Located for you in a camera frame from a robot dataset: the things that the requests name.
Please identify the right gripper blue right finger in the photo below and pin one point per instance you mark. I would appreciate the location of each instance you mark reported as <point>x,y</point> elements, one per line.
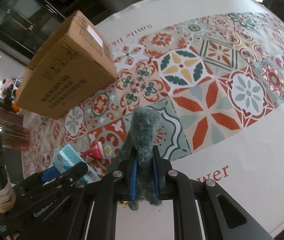
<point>159,172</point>

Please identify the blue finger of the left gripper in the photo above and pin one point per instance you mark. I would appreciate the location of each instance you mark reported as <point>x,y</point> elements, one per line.
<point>50,174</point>
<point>73,175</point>

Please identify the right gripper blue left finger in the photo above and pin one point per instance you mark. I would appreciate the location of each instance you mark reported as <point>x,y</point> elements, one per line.
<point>132,172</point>

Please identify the dark green fuzzy cloth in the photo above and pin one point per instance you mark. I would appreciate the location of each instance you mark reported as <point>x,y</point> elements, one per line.
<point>142,133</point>

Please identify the light blue tissue pack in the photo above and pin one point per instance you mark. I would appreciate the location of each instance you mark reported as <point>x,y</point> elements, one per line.
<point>66,157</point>

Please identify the red hawthorn snack packet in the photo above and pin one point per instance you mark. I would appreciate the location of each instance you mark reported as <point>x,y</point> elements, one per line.
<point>96,152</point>

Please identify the operator left hand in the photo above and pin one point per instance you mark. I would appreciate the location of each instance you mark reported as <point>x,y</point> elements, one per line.
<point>7,197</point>

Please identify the glass vase dried flowers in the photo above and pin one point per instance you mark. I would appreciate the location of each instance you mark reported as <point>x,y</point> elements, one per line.
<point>14,136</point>

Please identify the orange fruit front left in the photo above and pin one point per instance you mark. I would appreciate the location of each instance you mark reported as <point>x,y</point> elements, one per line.
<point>16,108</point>

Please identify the brown cardboard box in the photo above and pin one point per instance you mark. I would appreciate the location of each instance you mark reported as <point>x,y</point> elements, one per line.
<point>71,65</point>

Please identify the patterned tile tablecloth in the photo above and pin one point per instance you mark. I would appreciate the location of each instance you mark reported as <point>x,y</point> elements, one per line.
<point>214,69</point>

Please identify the black glass cabinet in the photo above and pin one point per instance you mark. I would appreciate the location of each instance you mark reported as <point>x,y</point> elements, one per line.
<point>26,24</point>

